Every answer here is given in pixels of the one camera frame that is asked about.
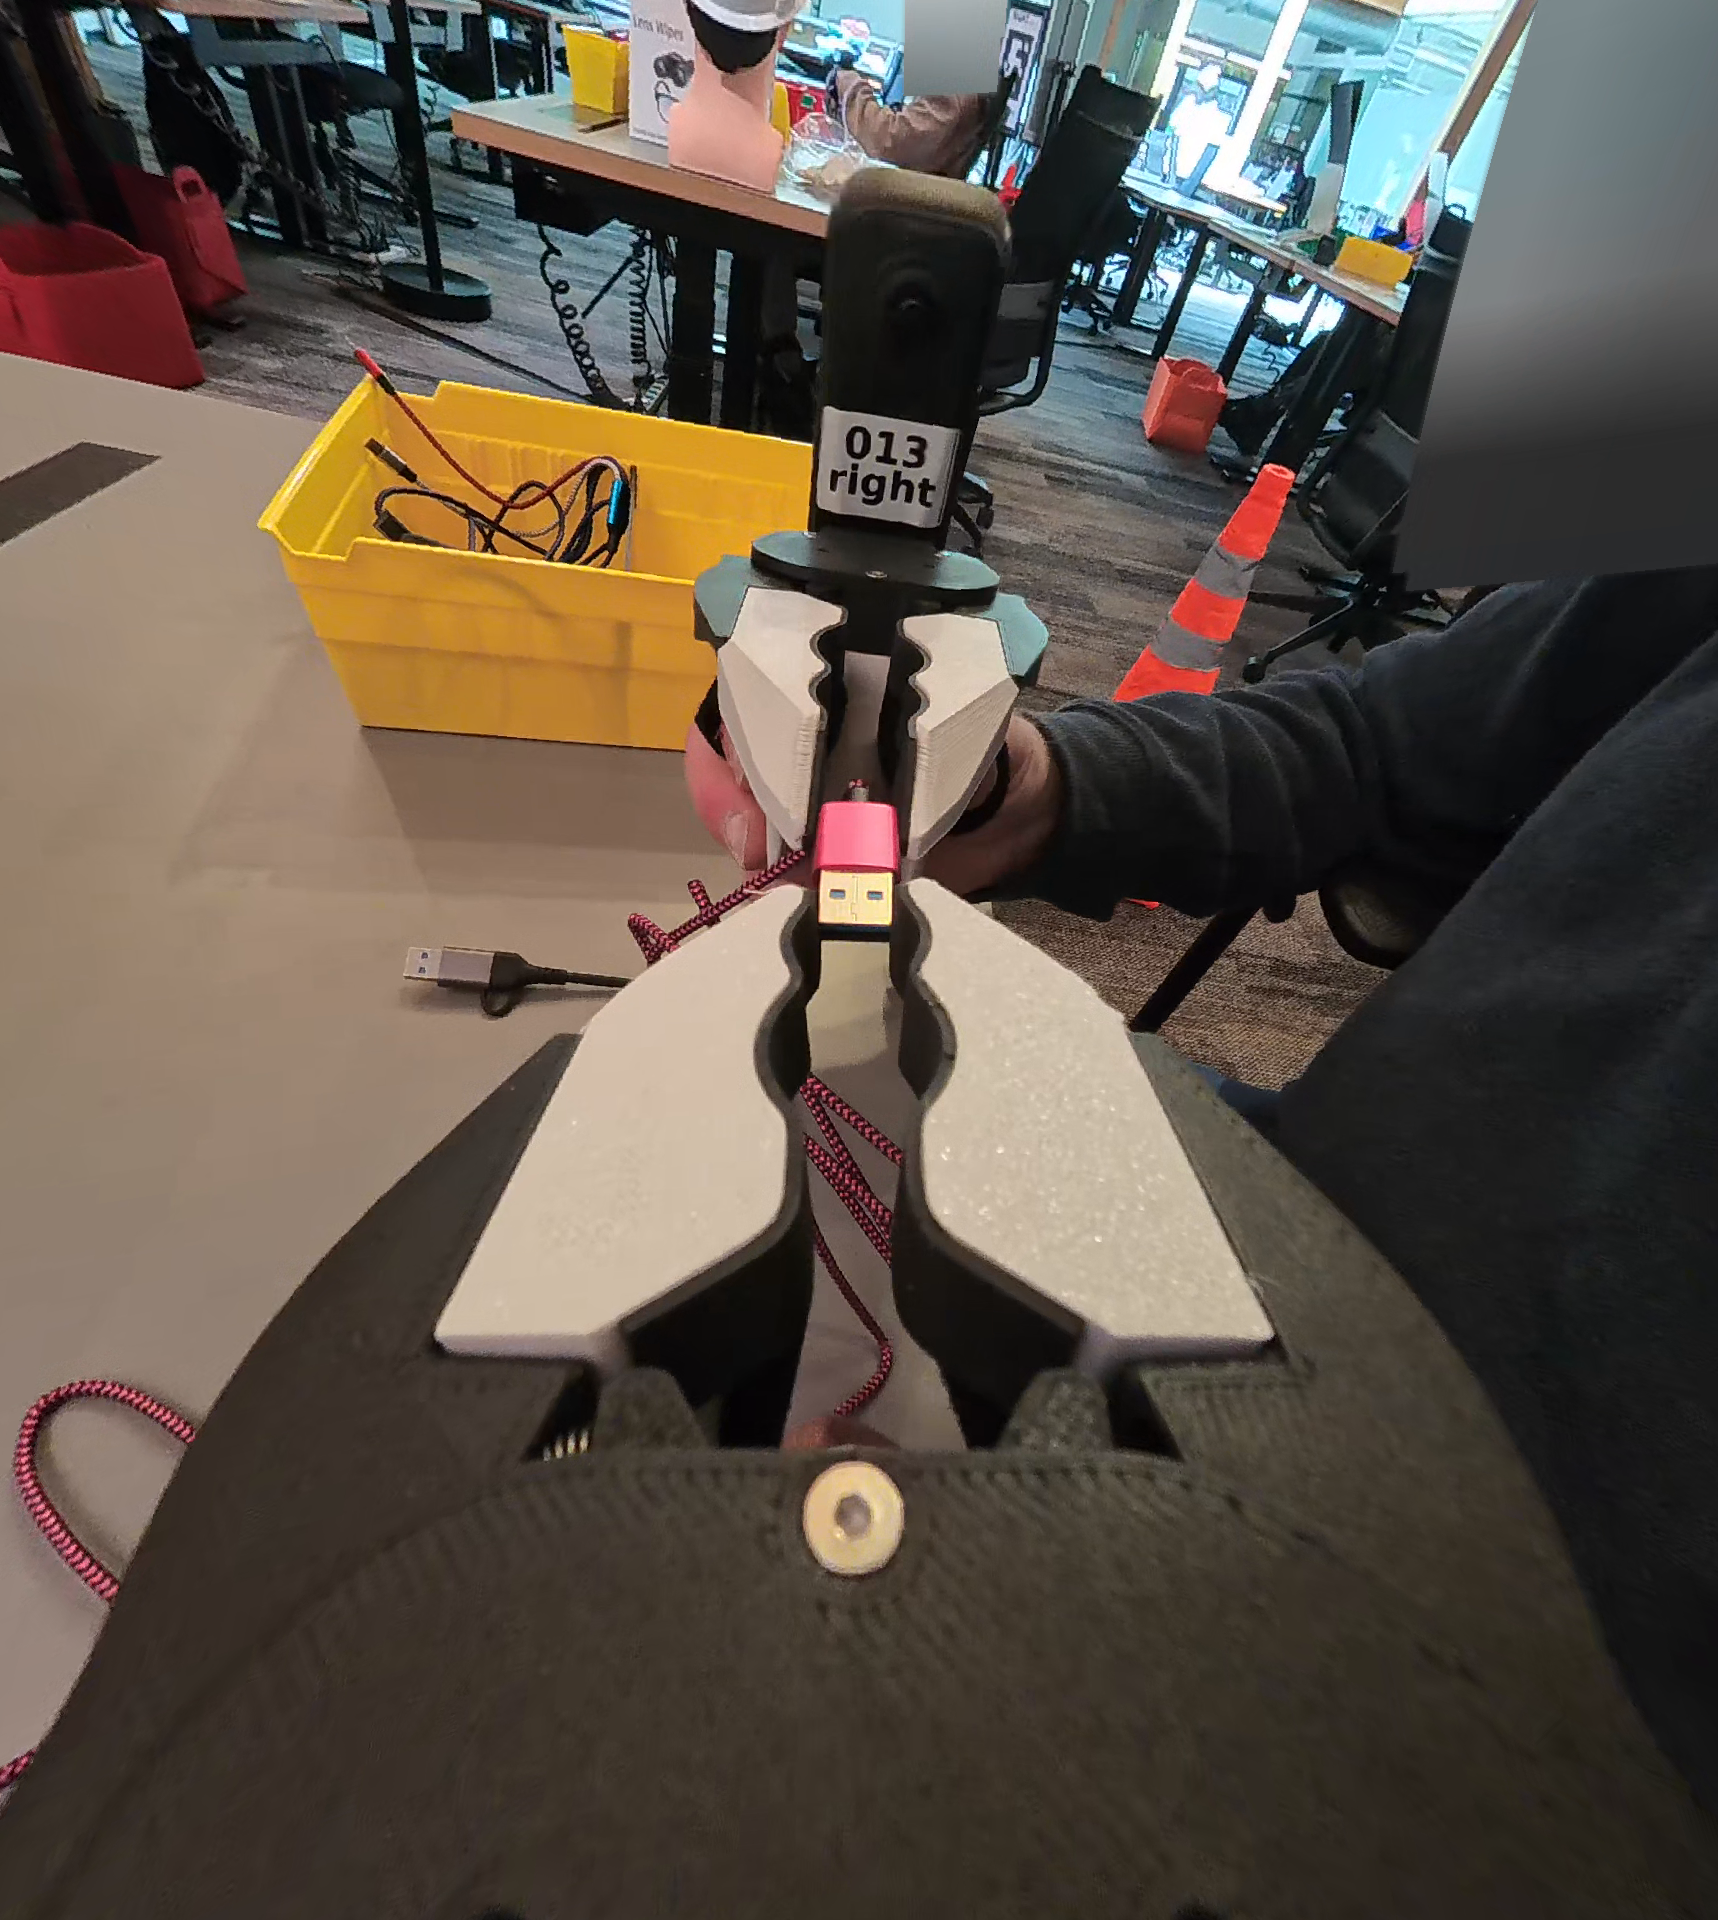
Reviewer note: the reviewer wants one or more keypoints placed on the pink mannequin head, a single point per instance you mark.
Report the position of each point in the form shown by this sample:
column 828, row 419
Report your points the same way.
column 725, row 120

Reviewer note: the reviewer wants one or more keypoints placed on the orange tote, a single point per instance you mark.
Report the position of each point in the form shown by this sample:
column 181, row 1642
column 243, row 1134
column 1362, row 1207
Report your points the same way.
column 1182, row 405

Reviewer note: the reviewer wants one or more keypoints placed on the wooden work table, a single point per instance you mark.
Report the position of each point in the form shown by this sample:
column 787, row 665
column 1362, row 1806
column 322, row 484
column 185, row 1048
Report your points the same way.
column 575, row 134

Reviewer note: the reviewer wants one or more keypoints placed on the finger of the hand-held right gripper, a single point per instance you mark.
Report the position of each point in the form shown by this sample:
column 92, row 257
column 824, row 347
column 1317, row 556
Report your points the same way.
column 973, row 704
column 769, row 704

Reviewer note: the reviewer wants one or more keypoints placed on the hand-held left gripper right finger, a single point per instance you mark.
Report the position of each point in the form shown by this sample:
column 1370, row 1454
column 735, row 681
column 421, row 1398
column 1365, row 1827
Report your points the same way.
column 1084, row 1185

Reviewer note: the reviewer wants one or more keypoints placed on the orange traffic cone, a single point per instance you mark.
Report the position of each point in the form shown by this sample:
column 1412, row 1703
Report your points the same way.
column 1219, row 585

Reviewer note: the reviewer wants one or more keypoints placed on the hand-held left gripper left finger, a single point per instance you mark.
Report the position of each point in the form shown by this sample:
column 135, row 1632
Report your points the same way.
column 635, row 1185

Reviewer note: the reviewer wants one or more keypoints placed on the red tote bin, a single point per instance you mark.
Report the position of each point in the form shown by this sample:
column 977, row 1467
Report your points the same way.
column 185, row 224
column 48, row 300

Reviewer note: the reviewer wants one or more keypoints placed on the long office desk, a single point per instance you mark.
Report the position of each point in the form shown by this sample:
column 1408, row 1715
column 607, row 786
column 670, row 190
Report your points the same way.
column 1249, row 224

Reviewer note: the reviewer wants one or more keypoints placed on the white product box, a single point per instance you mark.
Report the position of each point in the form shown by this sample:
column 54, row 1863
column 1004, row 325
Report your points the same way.
column 657, row 91

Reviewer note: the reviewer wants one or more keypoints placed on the small yellow bin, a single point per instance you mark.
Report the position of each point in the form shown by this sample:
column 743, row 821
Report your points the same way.
column 1368, row 262
column 596, row 68

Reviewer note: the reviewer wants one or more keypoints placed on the black metal leg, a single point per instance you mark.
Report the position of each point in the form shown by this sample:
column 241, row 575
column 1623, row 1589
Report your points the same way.
column 1189, row 975

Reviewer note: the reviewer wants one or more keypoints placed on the person's right hand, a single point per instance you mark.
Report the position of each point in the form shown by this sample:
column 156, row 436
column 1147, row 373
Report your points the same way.
column 1024, row 810

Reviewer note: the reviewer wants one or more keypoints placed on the person's right forearm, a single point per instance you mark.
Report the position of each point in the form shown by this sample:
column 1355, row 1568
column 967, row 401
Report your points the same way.
column 1324, row 751

